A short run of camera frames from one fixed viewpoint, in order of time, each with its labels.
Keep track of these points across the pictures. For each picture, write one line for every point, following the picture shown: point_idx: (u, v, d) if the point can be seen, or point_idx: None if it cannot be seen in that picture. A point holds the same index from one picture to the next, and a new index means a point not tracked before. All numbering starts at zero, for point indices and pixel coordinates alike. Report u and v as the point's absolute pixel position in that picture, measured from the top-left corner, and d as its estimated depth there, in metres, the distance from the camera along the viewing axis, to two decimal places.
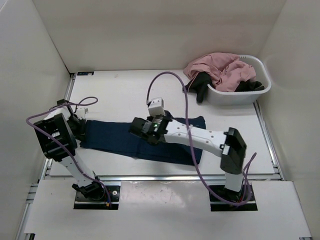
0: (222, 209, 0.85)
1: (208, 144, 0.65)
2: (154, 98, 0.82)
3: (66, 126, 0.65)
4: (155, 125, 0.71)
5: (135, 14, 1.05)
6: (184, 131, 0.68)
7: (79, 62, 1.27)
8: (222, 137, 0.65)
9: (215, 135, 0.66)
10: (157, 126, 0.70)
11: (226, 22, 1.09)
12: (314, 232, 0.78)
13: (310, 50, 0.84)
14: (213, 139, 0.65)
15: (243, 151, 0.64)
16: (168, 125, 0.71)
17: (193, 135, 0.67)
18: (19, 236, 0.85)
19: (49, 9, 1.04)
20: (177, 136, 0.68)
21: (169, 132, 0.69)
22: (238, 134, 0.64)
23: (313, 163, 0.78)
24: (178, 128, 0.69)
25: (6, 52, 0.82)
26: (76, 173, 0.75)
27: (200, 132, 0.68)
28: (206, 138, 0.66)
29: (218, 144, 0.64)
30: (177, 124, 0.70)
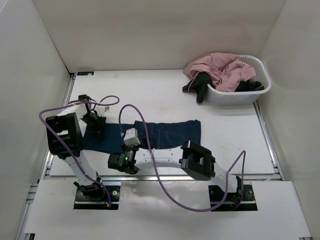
0: (222, 209, 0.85)
1: (170, 162, 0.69)
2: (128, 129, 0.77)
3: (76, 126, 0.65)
4: (126, 157, 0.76)
5: (135, 14, 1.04)
6: (148, 155, 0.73)
7: (79, 61, 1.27)
8: (179, 151, 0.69)
9: (175, 152, 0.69)
10: (128, 158, 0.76)
11: (226, 22, 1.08)
12: (314, 231, 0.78)
13: (310, 51, 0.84)
14: (173, 156, 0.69)
15: (205, 158, 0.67)
16: (136, 154, 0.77)
17: (156, 157, 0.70)
18: (19, 236, 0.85)
19: (48, 9, 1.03)
20: (145, 162, 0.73)
21: (138, 161, 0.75)
22: (193, 143, 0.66)
23: (313, 164, 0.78)
24: (144, 155, 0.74)
25: (6, 52, 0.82)
26: (79, 173, 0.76)
27: (162, 151, 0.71)
28: (168, 157, 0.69)
29: (178, 159, 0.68)
30: (143, 151, 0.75)
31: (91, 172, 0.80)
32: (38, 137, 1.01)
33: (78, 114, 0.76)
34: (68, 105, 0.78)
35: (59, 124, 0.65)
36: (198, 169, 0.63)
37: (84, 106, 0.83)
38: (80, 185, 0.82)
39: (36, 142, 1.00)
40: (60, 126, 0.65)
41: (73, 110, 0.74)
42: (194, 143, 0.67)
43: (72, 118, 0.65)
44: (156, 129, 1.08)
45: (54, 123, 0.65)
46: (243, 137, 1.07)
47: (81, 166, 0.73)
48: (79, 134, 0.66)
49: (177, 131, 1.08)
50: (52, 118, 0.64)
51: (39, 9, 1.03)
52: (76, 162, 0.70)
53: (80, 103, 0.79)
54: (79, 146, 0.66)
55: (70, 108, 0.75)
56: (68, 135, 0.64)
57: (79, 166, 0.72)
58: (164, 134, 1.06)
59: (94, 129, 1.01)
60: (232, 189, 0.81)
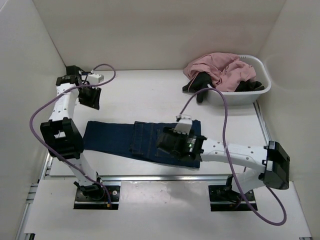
0: (222, 209, 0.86)
1: (249, 160, 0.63)
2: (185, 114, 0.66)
3: (72, 133, 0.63)
4: (190, 146, 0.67)
5: (135, 14, 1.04)
6: (220, 148, 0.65)
7: (79, 61, 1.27)
8: (263, 152, 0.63)
9: (255, 150, 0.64)
10: (192, 146, 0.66)
11: (226, 22, 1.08)
12: (314, 232, 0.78)
13: (310, 51, 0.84)
14: (253, 155, 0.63)
15: (287, 164, 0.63)
16: (203, 144, 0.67)
17: (231, 152, 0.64)
18: (19, 236, 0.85)
19: (48, 9, 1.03)
20: (215, 154, 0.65)
21: (205, 152, 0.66)
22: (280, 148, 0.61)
23: (313, 164, 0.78)
24: (215, 146, 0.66)
25: (7, 52, 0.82)
26: (79, 174, 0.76)
27: (238, 147, 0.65)
28: (247, 154, 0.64)
29: (261, 160, 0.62)
30: (213, 142, 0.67)
31: (90, 172, 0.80)
32: (38, 137, 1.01)
33: (72, 107, 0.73)
34: (59, 94, 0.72)
35: (56, 129, 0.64)
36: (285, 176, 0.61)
37: (75, 90, 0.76)
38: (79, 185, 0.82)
39: (36, 142, 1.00)
40: (56, 131, 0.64)
41: (66, 106, 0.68)
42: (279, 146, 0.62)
43: (67, 126, 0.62)
44: (156, 129, 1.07)
45: (49, 130, 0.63)
46: (243, 137, 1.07)
47: (81, 168, 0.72)
48: (77, 138, 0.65)
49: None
50: (46, 125, 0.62)
51: (39, 9, 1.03)
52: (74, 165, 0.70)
53: (71, 91, 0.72)
54: (78, 149, 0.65)
55: (62, 103, 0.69)
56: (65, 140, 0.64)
57: (78, 168, 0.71)
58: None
59: (87, 103, 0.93)
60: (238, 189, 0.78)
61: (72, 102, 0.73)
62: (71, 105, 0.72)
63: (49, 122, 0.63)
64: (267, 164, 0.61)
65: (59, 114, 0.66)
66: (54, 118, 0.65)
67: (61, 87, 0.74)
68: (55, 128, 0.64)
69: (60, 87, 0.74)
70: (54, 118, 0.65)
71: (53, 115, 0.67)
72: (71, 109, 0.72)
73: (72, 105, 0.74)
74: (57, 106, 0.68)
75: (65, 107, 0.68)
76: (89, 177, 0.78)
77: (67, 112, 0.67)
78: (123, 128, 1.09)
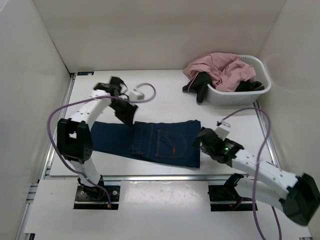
0: (222, 209, 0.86)
1: (275, 182, 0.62)
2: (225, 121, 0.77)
3: (86, 141, 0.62)
4: (226, 148, 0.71)
5: (135, 13, 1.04)
6: (252, 161, 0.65)
7: (79, 61, 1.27)
8: (292, 180, 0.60)
9: (285, 175, 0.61)
10: (228, 150, 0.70)
11: (226, 22, 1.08)
12: (314, 232, 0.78)
13: (310, 51, 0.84)
14: (281, 178, 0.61)
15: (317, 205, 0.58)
16: (238, 151, 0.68)
17: (261, 168, 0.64)
18: (19, 236, 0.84)
19: (48, 9, 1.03)
20: (244, 164, 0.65)
21: (238, 159, 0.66)
22: (312, 182, 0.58)
23: (313, 164, 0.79)
24: (247, 158, 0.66)
25: (7, 52, 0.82)
26: (81, 175, 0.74)
27: (269, 166, 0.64)
28: (275, 176, 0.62)
29: (286, 185, 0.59)
30: (246, 153, 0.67)
31: (94, 176, 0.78)
32: (38, 137, 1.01)
33: (95, 115, 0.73)
34: (90, 98, 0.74)
35: (71, 128, 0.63)
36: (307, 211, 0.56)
37: (107, 99, 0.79)
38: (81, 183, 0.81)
39: (36, 142, 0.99)
40: (71, 130, 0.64)
41: (90, 111, 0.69)
42: (313, 181, 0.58)
43: (82, 131, 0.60)
44: (156, 129, 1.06)
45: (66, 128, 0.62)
46: (244, 137, 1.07)
47: (84, 171, 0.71)
48: (87, 144, 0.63)
49: (176, 131, 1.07)
50: (64, 122, 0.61)
51: (39, 9, 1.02)
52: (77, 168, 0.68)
53: (102, 98, 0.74)
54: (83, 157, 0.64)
55: (88, 107, 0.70)
56: (75, 142, 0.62)
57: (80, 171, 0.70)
58: (164, 134, 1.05)
59: (121, 116, 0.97)
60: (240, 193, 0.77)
61: (99, 108, 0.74)
62: (94, 112, 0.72)
63: (66, 120, 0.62)
64: (290, 190, 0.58)
65: (81, 116, 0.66)
66: (75, 117, 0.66)
67: (95, 92, 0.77)
68: (71, 127, 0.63)
69: (95, 93, 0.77)
70: (75, 117, 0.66)
71: (75, 114, 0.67)
72: (95, 115, 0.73)
73: (98, 111, 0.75)
74: (83, 108, 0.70)
75: (88, 111, 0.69)
76: (92, 181, 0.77)
77: (89, 116, 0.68)
78: (122, 128, 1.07)
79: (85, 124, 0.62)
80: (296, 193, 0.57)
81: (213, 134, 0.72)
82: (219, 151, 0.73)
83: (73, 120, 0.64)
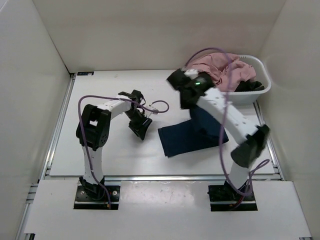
0: (222, 209, 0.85)
1: (236, 128, 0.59)
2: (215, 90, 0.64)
3: (106, 124, 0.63)
4: (197, 82, 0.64)
5: (135, 13, 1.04)
6: (221, 103, 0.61)
7: (79, 61, 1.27)
8: (253, 129, 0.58)
9: (247, 123, 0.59)
10: (198, 84, 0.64)
11: (226, 22, 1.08)
12: (314, 232, 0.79)
13: (310, 51, 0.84)
14: (243, 125, 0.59)
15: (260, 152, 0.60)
16: (208, 89, 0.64)
17: (227, 112, 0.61)
18: (19, 236, 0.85)
19: (48, 9, 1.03)
20: (211, 104, 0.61)
21: (206, 98, 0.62)
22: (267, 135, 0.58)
23: (313, 164, 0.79)
24: (217, 98, 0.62)
25: (7, 53, 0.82)
26: (87, 166, 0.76)
27: (234, 112, 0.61)
28: (238, 121, 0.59)
29: (245, 132, 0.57)
30: (217, 94, 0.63)
31: (98, 172, 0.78)
32: (38, 137, 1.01)
33: (116, 111, 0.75)
34: (115, 98, 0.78)
35: (94, 115, 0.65)
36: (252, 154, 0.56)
37: (128, 104, 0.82)
38: (83, 180, 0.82)
39: (36, 142, 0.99)
40: (94, 116, 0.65)
41: (114, 105, 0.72)
42: (268, 133, 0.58)
43: (106, 116, 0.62)
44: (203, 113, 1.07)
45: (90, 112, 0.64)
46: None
47: (91, 160, 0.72)
48: (105, 131, 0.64)
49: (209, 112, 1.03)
50: (90, 107, 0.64)
51: (38, 9, 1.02)
52: (88, 155, 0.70)
53: (125, 101, 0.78)
54: (98, 143, 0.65)
55: (113, 102, 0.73)
56: (95, 128, 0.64)
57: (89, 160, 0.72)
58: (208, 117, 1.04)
59: (135, 126, 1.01)
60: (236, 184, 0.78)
61: (120, 108, 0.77)
62: (116, 109, 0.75)
63: (93, 106, 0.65)
64: (249, 138, 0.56)
65: (106, 107, 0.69)
66: (100, 106, 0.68)
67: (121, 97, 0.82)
68: (94, 113, 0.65)
69: (120, 96, 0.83)
70: (101, 107, 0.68)
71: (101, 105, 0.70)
72: (115, 113, 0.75)
73: (118, 111, 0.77)
74: (108, 102, 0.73)
75: (112, 105, 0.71)
76: (95, 175, 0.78)
77: (111, 109, 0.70)
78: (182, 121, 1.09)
79: (106, 111, 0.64)
80: (251, 138, 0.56)
81: (181, 72, 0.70)
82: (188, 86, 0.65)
83: (98, 108, 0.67)
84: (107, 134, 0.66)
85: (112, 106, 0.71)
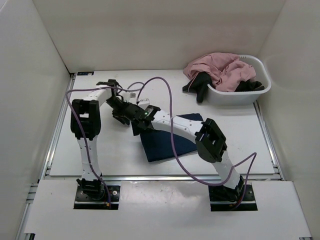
0: (222, 209, 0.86)
1: (186, 131, 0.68)
2: (161, 112, 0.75)
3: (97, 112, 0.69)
4: (145, 112, 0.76)
5: (135, 13, 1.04)
6: (168, 119, 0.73)
7: (79, 62, 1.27)
8: (199, 126, 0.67)
9: (193, 124, 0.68)
10: (147, 114, 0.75)
11: (226, 22, 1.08)
12: (314, 232, 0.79)
13: (310, 51, 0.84)
14: (191, 127, 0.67)
15: (221, 142, 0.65)
16: (156, 113, 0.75)
17: (174, 122, 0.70)
18: (19, 236, 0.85)
19: (48, 9, 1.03)
20: (161, 123, 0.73)
21: (155, 120, 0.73)
22: (213, 124, 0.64)
23: (313, 164, 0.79)
24: (164, 117, 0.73)
25: (7, 53, 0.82)
26: (85, 162, 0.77)
27: (181, 120, 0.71)
28: (185, 126, 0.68)
29: (194, 131, 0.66)
30: (162, 113, 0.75)
31: (96, 166, 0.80)
32: (38, 137, 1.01)
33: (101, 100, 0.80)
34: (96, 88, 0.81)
35: (83, 108, 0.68)
36: (210, 147, 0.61)
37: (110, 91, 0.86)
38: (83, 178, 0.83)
39: (36, 142, 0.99)
40: (83, 110, 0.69)
41: (98, 94, 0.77)
42: (214, 123, 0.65)
43: (96, 106, 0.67)
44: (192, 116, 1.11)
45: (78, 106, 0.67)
46: (247, 132, 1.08)
47: (89, 152, 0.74)
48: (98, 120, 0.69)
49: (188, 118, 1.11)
50: (77, 101, 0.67)
51: (39, 9, 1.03)
52: (86, 146, 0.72)
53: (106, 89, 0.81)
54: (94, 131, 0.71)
55: (96, 93, 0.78)
56: (88, 119, 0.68)
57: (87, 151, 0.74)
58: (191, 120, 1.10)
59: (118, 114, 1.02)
60: (231, 185, 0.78)
61: (103, 97, 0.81)
62: (101, 98, 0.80)
63: (79, 100, 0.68)
64: (197, 135, 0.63)
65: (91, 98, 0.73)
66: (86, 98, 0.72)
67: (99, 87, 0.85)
68: (83, 106, 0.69)
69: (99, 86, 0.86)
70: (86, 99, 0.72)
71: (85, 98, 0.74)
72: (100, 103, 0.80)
73: (103, 100, 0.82)
74: (91, 93, 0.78)
75: (96, 95, 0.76)
76: (94, 169, 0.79)
77: (97, 99, 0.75)
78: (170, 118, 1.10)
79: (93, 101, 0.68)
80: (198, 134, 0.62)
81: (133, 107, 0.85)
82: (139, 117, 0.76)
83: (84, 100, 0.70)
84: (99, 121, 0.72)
85: (96, 96, 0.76)
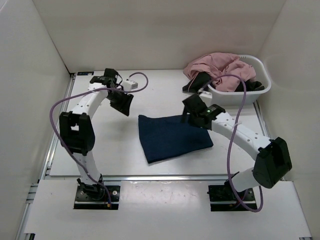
0: (222, 209, 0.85)
1: (248, 143, 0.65)
2: (227, 114, 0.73)
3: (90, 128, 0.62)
4: (207, 111, 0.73)
5: (135, 13, 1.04)
6: (231, 124, 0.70)
7: (79, 62, 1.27)
8: (265, 143, 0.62)
9: (259, 137, 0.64)
10: (210, 112, 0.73)
11: (226, 22, 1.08)
12: (314, 232, 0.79)
13: (310, 51, 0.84)
14: (255, 140, 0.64)
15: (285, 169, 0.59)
16: (219, 114, 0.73)
17: (238, 130, 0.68)
18: (19, 236, 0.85)
19: (48, 9, 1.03)
20: (223, 126, 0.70)
21: (217, 120, 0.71)
22: (283, 146, 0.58)
23: (313, 164, 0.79)
24: (227, 120, 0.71)
25: (7, 53, 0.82)
26: (82, 171, 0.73)
27: (246, 130, 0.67)
28: (249, 137, 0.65)
29: (258, 146, 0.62)
30: (226, 116, 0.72)
31: (94, 172, 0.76)
32: (38, 137, 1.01)
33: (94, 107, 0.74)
34: (87, 92, 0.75)
35: (72, 121, 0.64)
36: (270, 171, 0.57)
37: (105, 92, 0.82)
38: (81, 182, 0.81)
39: (36, 142, 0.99)
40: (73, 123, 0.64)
41: (89, 103, 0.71)
42: (285, 146, 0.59)
43: (85, 121, 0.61)
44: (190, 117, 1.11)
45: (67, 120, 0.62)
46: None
47: (85, 165, 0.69)
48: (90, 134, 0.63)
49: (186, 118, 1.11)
50: (65, 115, 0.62)
51: (38, 9, 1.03)
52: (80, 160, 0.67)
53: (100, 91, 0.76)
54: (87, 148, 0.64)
55: (88, 99, 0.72)
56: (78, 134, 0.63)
57: (81, 164, 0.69)
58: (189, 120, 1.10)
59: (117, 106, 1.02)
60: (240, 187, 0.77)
61: (97, 100, 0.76)
62: (95, 104, 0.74)
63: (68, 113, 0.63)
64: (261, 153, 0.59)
65: (81, 109, 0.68)
66: (75, 110, 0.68)
67: (92, 85, 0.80)
68: (72, 119, 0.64)
69: (92, 84, 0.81)
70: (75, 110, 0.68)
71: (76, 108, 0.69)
72: (95, 107, 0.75)
73: (97, 103, 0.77)
74: (82, 101, 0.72)
75: (88, 104, 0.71)
76: (92, 177, 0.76)
77: (88, 108, 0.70)
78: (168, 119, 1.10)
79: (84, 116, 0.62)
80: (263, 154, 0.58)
81: (196, 98, 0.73)
82: (201, 113, 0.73)
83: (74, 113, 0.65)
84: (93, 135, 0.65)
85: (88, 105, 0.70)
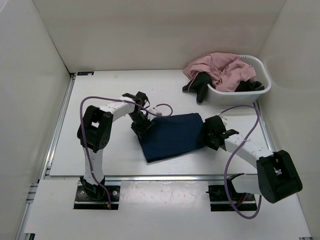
0: (222, 209, 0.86)
1: (252, 154, 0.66)
2: (239, 135, 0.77)
3: (109, 127, 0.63)
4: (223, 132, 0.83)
5: (135, 13, 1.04)
6: (241, 141, 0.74)
7: (79, 62, 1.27)
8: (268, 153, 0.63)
9: (263, 150, 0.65)
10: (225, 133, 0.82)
11: (226, 22, 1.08)
12: (314, 232, 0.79)
13: (310, 51, 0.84)
14: (258, 151, 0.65)
15: (292, 184, 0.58)
16: (233, 135, 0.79)
17: (245, 145, 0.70)
18: (19, 236, 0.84)
19: (48, 9, 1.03)
20: (233, 143, 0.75)
21: (229, 139, 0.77)
22: (287, 158, 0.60)
23: (313, 164, 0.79)
24: (238, 138, 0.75)
25: (7, 53, 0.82)
26: (88, 167, 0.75)
27: (252, 144, 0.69)
28: (254, 150, 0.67)
29: (259, 156, 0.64)
30: (238, 136, 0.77)
31: (98, 172, 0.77)
32: (38, 138, 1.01)
33: (118, 114, 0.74)
34: (119, 100, 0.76)
35: (96, 116, 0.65)
36: (270, 176, 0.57)
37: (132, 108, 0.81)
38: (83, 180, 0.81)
39: (36, 142, 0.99)
40: (96, 118, 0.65)
41: (116, 107, 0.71)
42: (289, 158, 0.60)
43: (107, 120, 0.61)
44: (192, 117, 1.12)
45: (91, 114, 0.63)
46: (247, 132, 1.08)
47: (92, 162, 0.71)
48: (106, 132, 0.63)
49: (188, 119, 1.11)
50: (93, 108, 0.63)
51: (38, 9, 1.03)
52: (88, 155, 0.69)
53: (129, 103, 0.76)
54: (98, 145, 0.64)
55: (116, 104, 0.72)
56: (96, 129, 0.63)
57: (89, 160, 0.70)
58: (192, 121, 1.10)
59: (137, 128, 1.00)
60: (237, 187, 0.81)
61: (123, 111, 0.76)
62: (120, 111, 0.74)
63: (96, 107, 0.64)
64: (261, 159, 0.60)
65: (107, 108, 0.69)
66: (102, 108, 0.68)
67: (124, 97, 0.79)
68: (97, 115, 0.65)
69: (124, 97, 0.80)
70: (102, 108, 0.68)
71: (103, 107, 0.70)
72: (118, 115, 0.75)
73: (121, 114, 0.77)
74: (111, 103, 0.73)
75: (115, 107, 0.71)
76: (95, 176, 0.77)
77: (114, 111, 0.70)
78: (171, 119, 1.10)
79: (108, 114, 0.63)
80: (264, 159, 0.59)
81: (217, 121, 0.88)
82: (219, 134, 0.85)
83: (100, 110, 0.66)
84: (108, 136, 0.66)
85: (114, 109, 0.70)
